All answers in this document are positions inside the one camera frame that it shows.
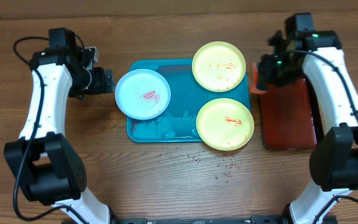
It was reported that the yellow-green plate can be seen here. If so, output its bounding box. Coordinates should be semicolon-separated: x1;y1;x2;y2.
196;98;255;151
192;41;246;92

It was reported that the light blue plate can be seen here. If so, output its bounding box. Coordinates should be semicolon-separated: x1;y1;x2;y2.
115;69;171;120

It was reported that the red black sponge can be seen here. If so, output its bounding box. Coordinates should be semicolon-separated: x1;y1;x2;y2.
249;62;268;95

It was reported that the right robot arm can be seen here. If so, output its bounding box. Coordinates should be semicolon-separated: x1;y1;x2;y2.
250;12;358;223

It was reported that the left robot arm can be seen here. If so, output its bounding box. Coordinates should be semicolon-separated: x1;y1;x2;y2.
4;27;117;224

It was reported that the black red lacquer tray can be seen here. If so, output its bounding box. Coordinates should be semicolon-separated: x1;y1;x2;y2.
258;77;324;151

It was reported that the teal plastic tray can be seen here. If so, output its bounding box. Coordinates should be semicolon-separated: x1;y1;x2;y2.
127;58;250;143

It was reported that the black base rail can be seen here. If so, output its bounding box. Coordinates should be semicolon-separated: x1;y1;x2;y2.
111;215;291;224

